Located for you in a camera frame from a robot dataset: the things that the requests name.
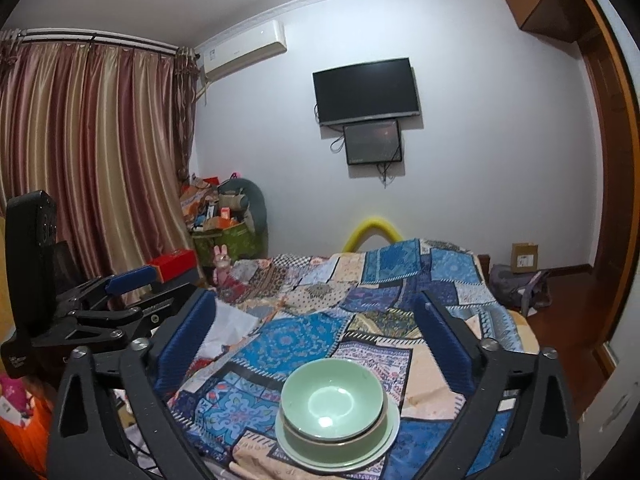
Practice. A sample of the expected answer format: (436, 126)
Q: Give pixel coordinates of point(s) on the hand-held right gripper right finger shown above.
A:
(445, 345)

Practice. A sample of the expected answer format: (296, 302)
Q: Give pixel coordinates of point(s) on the green bag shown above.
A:
(225, 242)

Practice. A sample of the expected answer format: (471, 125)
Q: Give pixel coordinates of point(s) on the grey bag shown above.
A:
(515, 287)

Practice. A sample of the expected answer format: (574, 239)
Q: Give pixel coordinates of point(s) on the patchwork blanket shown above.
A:
(325, 320)

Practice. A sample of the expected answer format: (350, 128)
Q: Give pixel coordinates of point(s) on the wooden door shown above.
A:
(607, 185)

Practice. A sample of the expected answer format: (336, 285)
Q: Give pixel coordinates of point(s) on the cardboard box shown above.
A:
(525, 257)

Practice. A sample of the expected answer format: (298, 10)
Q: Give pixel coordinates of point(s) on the pink rabbit toy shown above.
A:
(221, 265)

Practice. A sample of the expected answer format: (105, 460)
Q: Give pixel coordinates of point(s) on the green bowl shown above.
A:
(330, 390)

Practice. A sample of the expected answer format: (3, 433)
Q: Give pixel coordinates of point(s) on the red box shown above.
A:
(172, 262)

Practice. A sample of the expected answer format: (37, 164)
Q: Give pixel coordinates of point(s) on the white air conditioner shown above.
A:
(240, 50)

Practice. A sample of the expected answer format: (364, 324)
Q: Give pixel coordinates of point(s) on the pile of boxes and toys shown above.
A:
(210, 205)

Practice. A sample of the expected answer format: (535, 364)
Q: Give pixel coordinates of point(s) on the yellow foam noodle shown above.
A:
(372, 222)

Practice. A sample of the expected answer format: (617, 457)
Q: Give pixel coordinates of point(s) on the small black monitor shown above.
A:
(372, 142)

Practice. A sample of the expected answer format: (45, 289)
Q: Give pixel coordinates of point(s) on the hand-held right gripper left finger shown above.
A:
(185, 340)

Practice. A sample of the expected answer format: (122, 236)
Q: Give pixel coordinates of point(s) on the grey curved pillow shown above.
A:
(257, 210)

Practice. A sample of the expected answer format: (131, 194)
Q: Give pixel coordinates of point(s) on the curtain rod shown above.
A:
(100, 40)

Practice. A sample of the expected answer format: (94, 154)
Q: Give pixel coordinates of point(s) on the black wall television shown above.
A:
(365, 92)

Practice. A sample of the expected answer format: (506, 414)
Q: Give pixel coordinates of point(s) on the pink bowl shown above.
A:
(287, 422)

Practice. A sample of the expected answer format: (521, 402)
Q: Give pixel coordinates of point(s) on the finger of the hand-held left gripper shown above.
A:
(132, 277)
(150, 310)

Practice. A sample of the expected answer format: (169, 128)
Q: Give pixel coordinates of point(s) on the orange bag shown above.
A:
(25, 440)

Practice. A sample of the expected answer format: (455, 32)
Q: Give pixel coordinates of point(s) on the striped brown curtain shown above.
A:
(100, 160)

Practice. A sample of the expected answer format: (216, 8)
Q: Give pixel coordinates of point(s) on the green plate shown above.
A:
(350, 460)

